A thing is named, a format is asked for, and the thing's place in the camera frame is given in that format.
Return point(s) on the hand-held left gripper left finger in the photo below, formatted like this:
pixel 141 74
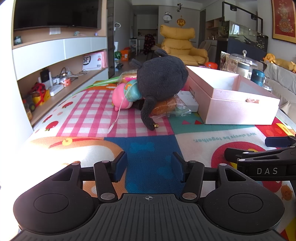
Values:
pixel 121 165

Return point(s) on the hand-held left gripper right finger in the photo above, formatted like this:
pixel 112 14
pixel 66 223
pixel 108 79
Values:
pixel 177 165

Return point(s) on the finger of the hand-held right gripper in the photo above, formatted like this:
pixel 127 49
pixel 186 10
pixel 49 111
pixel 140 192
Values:
pixel 233 153
pixel 276 141

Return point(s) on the pink cardboard box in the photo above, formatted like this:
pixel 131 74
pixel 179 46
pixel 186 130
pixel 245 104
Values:
pixel 240 109

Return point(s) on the small white box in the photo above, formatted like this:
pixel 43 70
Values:
pixel 188 100

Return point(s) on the pink plastic toy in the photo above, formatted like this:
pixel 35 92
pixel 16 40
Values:
pixel 120 98

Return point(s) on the teal round toy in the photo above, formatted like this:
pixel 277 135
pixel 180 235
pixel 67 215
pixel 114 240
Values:
pixel 131 91

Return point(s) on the black plush toy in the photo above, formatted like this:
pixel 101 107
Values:
pixel 161 76

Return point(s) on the colourful printed play mat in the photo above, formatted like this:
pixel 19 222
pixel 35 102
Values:
pixel 92 115

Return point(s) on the sofa with grey cover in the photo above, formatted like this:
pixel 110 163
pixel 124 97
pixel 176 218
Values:
pixel 281 83

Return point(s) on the teal thermos bottle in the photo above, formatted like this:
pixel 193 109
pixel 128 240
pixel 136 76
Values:
pixel 257 77

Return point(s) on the white thermos bottle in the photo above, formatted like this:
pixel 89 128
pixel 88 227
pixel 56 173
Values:
pixel 242 69

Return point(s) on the yellow plush duck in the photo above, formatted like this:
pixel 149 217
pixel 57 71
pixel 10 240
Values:
pixel 281 62

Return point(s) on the clear packet of sliced bread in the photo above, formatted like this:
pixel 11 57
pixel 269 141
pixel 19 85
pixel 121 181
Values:
pixel 127 76

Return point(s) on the large glass jar with lid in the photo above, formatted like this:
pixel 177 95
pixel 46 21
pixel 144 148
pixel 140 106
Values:
pixel 242 57

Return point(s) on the patterned snack packet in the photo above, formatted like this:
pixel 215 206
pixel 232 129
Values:
pixel 227 61

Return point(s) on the white power strip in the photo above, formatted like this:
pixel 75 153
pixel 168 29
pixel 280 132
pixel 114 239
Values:
pixel 56 90

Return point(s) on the dark blue cabinet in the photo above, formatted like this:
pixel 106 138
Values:
pixel 235 48

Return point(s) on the small jar with orange label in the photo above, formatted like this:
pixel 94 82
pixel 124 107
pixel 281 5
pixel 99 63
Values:
pixel 65 81

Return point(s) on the yellow container with red ribbon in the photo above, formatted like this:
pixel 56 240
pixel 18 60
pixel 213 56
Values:
pixel 41 96

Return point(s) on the white printed envelope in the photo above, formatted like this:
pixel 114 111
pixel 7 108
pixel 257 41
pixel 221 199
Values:
pixel 92 61

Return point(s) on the watermelon ball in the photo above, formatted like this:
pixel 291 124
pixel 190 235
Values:
pixel 117 55

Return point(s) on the orange cardboard box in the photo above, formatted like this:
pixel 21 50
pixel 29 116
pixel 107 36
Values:
pixel 125 55

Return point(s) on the glass fish tank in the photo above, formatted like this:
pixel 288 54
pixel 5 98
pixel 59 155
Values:
pixel 245 32

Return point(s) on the black router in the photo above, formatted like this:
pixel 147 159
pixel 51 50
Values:
pixel 45 75

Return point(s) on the yellow armchair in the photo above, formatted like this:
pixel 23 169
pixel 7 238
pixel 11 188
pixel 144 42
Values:
pixel 178 46

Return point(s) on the small white shelf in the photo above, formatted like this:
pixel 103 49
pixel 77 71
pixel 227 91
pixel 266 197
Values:
pixel 134 45

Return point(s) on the dark dotted blanket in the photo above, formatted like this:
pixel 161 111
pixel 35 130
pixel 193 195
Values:
pixel 149 44

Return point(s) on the small shelf figurine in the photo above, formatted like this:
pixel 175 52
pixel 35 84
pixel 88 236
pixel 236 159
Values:
pixel 77 33

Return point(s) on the white stick vacuum cleaner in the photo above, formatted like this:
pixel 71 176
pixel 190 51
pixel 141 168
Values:
pixel 117 25

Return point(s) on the black television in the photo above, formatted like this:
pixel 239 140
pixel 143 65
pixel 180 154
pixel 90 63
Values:
pixel 57 14

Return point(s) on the framed red wall painting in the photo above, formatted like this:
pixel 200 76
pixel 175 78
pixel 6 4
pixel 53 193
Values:
pixel 284 20

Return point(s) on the black ceiling lamp rail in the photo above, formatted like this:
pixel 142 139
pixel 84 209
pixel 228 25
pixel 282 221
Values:
pixel 242 10

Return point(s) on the white wooden wall cabinet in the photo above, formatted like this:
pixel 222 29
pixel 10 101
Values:
pixel 46 51

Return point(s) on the red gold wall ornament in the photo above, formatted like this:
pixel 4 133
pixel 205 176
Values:
pixel 181 21

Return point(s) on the white wall socket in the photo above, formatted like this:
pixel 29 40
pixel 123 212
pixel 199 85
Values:
pixel 55 31

